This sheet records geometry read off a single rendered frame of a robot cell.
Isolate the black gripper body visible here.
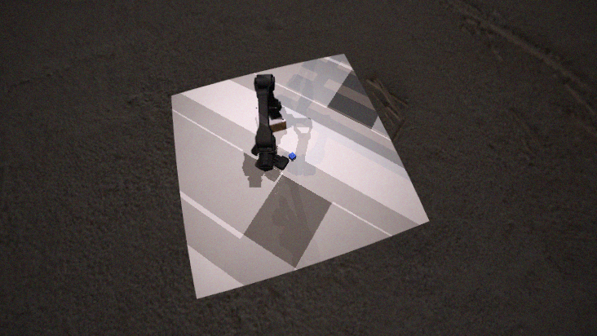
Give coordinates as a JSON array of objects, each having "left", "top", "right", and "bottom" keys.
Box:
[{"left": 250, "top": 145, "right": 289, "bottom": 170}]

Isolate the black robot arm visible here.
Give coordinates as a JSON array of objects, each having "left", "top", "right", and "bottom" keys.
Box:
[{"left": 254, "top": 74, "right": 281, "bottom": 172}]

